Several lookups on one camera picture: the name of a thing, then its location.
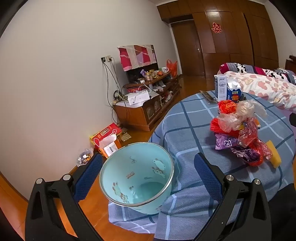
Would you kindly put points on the purple foil wrapper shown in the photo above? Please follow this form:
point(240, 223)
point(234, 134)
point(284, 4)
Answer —
point(246, 154)

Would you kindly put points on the red patterned plastic bag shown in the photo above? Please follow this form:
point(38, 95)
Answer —
point(227, 106)

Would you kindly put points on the blue plaid tablecloth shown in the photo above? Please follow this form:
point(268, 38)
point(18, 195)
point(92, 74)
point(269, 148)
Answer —
point(196, 129)

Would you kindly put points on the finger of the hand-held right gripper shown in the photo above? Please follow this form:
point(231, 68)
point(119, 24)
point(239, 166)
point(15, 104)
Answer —
point(293, 120)

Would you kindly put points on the pink heart quilt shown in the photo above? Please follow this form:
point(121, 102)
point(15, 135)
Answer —
point(261, 85)

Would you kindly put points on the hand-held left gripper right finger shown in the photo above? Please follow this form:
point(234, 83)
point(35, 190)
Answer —
point(208, 176)

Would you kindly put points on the red mesh bag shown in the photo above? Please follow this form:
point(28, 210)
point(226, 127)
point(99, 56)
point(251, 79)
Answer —
point(216, 126)

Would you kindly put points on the white flat box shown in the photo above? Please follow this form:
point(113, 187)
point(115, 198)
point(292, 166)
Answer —
point(138, 97)

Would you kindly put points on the white paper bag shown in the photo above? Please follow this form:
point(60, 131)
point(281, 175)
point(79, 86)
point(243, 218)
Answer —
point(108, 147)

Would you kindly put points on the white mug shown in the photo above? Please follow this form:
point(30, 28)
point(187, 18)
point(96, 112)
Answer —
point(164, 69)

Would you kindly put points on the yellow paper cup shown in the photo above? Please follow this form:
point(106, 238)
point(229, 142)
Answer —
point(84, 157)

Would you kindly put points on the wall socket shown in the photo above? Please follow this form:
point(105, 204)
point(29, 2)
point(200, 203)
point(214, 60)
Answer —
point(106, 58)

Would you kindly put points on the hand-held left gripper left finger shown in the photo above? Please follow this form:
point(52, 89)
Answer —
point(89, 178)

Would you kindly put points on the wooden door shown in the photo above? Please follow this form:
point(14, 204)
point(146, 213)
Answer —
point(187, 46)

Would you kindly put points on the light blue enamel basin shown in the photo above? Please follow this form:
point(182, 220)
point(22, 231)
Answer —
point(138, 166)

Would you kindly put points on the wooden wardrobe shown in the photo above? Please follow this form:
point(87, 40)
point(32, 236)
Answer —
point(231, 46)

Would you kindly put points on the clear plastic bag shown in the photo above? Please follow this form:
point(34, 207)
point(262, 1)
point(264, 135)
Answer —
point(247, 107)

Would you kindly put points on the purple snack wrapper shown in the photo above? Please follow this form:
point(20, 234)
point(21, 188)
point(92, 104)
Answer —
point(225, 142)

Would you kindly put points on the wooden television cabinet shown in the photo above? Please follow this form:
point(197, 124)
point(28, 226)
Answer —
point(136, 115)

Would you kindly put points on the yellow sponge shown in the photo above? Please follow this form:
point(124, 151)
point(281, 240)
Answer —
point(274, 155)

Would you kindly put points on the brown paper bundle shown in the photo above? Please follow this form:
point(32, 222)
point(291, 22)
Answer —
point(126, 136)

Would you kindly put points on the white milk carton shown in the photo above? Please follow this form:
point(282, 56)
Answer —
point(220, 89)

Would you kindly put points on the orange plastic bag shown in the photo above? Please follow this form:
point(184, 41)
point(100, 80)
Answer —
point(172, 68)

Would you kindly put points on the wooden headboard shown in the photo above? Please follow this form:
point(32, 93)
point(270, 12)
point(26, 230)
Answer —
point(291, 64)

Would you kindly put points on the black television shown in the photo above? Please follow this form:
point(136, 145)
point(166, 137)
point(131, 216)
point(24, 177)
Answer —
point(134, 75)

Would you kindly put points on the patchwork cloth cover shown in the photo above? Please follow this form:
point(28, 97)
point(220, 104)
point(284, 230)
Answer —
point(136, 56)

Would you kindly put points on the blue milk carton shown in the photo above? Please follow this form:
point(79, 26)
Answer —
point(233, 93)

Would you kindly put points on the floral fabric scrap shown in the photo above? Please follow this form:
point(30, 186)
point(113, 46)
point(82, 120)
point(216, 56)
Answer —
point(243, 96)

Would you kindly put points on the red gift box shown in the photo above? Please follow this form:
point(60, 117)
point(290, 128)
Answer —
point(107, 131)

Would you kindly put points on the red paper decoration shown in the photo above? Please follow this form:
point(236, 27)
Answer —
point(216, 27)

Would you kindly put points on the gold lid glass jar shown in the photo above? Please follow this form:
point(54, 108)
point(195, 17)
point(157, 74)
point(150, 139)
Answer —
point(151, 75)

